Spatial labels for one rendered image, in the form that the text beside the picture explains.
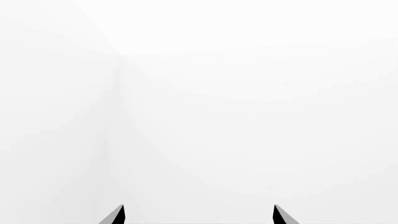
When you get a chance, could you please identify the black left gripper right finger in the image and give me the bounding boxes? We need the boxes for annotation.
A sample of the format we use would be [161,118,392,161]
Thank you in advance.
[272,203,300,224]

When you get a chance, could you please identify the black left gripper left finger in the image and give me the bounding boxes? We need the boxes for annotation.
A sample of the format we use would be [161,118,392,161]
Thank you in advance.
[98,203,126,224]

